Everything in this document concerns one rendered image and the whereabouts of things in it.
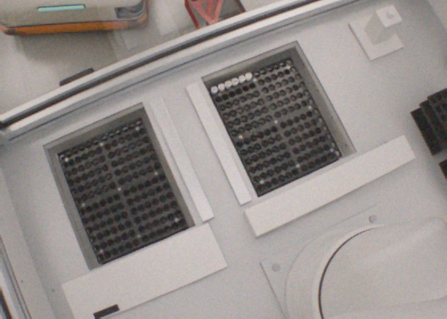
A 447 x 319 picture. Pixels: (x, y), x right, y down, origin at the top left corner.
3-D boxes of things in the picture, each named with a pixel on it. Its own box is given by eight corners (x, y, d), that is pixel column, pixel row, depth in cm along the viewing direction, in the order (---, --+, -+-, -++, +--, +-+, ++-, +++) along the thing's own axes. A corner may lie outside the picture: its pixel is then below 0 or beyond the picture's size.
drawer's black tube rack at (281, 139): (208, 100, 99) (208, 88, 93) (285, 69, 102) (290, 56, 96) (255, 200, 95) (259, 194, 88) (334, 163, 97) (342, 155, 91)
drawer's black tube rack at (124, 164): (65, 162, 95) (57, 153, 89) (144, 127, 98) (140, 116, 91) (105, 265, 90) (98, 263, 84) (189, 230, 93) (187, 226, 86)
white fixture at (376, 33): (347, 24, 93) (361, -2, 84) (381, 12, 94) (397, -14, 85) (369, 61, 91) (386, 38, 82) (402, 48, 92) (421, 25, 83)
